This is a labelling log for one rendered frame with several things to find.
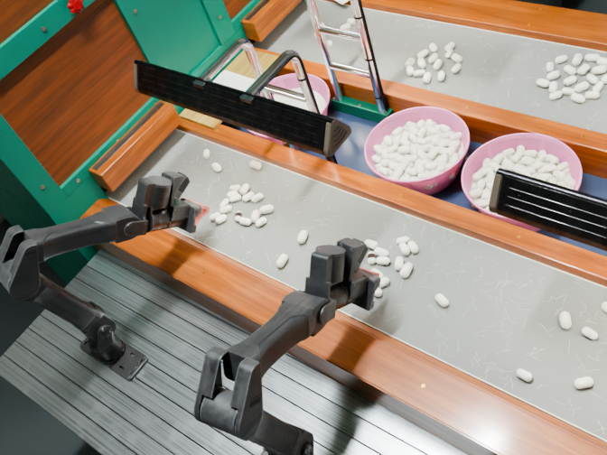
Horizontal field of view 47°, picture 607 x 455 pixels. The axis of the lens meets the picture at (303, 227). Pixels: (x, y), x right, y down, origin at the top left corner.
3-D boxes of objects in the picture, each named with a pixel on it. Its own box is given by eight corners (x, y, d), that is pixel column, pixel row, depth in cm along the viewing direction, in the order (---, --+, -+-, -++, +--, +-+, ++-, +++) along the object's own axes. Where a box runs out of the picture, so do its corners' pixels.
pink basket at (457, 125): (465, 208, 170) (462, 182, 163) (361, 205, 180) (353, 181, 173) (479, 131, 185) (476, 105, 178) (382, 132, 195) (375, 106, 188)
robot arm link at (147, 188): (159, 171, 162) (113, 173, 154) (179, 187, 157) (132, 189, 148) (150, 216, 166) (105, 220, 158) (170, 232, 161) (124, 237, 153)
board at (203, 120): (214, 130, 202) (212, 127, 201) (180, 117, 210) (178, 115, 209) (282, 60, 214) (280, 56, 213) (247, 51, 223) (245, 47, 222)
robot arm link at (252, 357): (294, 282, 130) (189, 365, 106) (336, 293, 126) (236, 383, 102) (295, 338, 135) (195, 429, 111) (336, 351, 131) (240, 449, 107)
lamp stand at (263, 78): (307, 227, 180) (251, 97, 147) (251, 204, 191) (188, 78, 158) (348, 177, 187) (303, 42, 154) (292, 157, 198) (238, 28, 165)
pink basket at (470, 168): (550, 260, 154) (550, 234, 147) (444, 222, 169) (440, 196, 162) (600, 178, 165) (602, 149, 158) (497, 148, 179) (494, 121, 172)
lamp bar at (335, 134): (331, 159, 141) (322, 133, 135) (135, 92, 175) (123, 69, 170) (352, 133, 144) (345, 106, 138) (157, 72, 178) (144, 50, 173)
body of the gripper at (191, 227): (172, 194, 171) (148, 198, 165) (200, 207, 165) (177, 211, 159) (169, 218, 173) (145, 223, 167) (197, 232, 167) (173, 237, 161)
